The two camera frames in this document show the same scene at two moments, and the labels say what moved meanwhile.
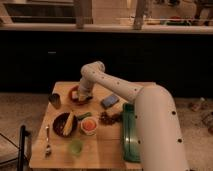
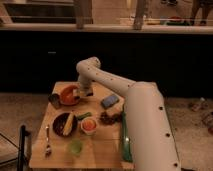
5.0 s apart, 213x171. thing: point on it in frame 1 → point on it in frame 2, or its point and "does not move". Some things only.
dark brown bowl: [60, 121] does not move
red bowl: [74, 93] → [67, 97]
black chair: [24, 150] does not move
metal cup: [55, 100] does not move
